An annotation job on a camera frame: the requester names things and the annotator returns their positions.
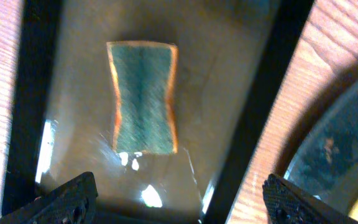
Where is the green orange sponge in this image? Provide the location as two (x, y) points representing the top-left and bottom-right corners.
(106, 40), (178, 155)

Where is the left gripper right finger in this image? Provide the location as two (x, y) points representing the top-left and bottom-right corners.
(262, 174), (358, 224)

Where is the black rectangular water tray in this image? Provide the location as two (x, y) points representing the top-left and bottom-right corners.
(1, 0), (311, 223)

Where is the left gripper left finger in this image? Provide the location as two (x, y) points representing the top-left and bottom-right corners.
(0, 172), (98, 224)

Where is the round black tray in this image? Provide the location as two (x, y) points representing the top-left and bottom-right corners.
(284, 81), (358, 215)

